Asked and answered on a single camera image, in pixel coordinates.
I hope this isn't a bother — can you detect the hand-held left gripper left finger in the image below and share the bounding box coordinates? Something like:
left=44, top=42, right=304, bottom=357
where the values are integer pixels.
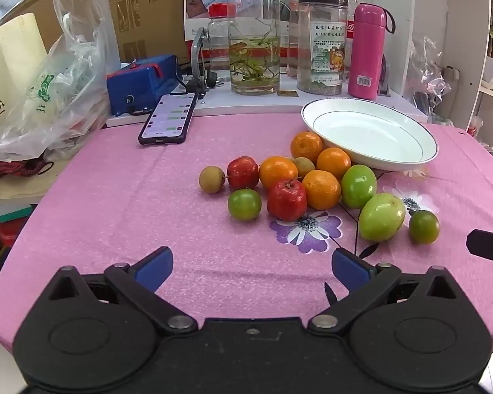
left=45, top=246, right=199, bottom=333

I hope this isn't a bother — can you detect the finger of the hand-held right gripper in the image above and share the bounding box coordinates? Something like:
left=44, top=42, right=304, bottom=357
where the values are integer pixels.
left=466, top=229, right=493, bottom=276

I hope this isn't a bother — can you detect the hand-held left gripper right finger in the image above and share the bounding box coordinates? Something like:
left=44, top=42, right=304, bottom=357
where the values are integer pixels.
left=308, top=247, right=461, bottom=335

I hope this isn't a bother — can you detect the large green jujube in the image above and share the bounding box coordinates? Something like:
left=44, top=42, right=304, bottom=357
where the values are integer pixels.
left=358, top=193, right=407, bottom=243

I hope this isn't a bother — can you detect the small dark green jujube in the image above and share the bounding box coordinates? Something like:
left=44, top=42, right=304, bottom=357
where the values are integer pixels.
left=408, top=210, right=440, bottom=245

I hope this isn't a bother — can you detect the orange mandarin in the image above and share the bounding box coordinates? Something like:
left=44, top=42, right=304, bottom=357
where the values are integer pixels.
left=316, top=147, right=352, bottom=181
left=302, top=169, right=342, bottom=210
left=290, top=131, right=324, bottom=163
left=259, top=155, right=299, bottom=191

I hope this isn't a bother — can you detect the brown longan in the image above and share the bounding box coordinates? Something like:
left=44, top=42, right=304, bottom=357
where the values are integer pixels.
left=199, top=166, right=226, bottom=194
left=293, top=157, right=316, bottom=180

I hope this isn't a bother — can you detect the small light green jujube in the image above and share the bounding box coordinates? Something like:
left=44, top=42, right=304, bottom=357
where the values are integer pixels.
left=227, top=188, right=262, bottom=221

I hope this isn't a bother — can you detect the small red apple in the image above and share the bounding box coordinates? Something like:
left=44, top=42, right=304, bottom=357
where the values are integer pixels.
left=227, top=156, right=260, bottom=190

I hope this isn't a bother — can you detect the white plate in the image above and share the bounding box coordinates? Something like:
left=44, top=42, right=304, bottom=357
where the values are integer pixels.
left=301, top=98, right=439, bottom=172

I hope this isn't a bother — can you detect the pink floral tablecloth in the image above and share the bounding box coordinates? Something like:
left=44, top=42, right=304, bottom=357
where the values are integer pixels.
left=0, top=113, right=493, bottom=358

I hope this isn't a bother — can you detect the large red apple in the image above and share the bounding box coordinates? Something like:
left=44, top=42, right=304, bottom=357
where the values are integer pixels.
left=267, top=179, right=308, bottom=220

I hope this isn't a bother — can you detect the black smartphone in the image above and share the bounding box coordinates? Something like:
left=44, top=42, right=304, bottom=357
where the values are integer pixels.
left=138, top=92, right=198, bottom=146

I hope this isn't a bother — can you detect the wooden side table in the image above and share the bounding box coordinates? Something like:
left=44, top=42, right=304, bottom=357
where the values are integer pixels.
left=0, top=160, right=70, bottom=255

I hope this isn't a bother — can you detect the crumpled clear plastic wrap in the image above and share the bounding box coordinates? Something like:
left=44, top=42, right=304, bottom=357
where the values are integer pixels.
left=407, top=35, right=463, bottom=120

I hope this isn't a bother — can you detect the red black cloth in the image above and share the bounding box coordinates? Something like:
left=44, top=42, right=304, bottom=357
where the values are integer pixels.
left=0, top=152, right=56, bottom=189

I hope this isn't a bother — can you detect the blue device box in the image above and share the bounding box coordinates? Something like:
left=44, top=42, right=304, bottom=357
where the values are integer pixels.
left=106, top=54, right=181, bottom=116

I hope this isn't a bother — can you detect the white board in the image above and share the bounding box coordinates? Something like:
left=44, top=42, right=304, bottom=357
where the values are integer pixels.
left=105, top=78, right=430, bottom=129

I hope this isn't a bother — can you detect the clear plastic bag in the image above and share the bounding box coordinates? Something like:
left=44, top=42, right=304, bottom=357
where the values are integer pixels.
left=0, top=0, right=122, bottom=163

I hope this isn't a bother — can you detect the pink thermos bottle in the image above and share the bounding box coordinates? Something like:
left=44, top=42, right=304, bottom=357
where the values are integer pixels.
left=347, top=3, right=396, bottom=100

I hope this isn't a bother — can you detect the glass vase with water plant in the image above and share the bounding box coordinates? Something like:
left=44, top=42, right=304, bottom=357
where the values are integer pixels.
left=227, top=0, right=281, bottom=96

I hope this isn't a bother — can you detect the labelled plastic jar black lid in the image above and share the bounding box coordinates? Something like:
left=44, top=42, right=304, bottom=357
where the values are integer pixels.
left=296, top=0, right=350, bottom=96

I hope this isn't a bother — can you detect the grey phone holder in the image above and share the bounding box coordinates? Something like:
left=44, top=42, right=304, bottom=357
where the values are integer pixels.
left=185, top=27, right=218, bottom=99

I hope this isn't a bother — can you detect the clear glass jar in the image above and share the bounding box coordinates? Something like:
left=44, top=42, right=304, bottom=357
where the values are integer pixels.
left=286, top=1, right=302, bottom=79

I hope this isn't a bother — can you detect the clear bottle red cap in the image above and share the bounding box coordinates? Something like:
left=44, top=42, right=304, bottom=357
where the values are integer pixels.
left=208, top=3, right=231, bottom=71

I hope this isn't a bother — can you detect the white shelf unit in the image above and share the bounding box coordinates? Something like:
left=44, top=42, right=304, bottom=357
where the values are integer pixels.
left=403, top=0, right=493, bottom=161

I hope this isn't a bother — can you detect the beige paper bag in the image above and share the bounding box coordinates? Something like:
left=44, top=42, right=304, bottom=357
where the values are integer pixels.
left=0, top=12, right=50, bottom=138

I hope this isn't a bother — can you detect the red label bottle red cap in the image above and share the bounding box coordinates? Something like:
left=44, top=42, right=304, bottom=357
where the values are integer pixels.
left=339, top=0, right=360, bottom=83

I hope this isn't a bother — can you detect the cardboard box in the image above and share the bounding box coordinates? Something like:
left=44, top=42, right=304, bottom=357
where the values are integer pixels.
left=0, top=0, right=190, bottom=66

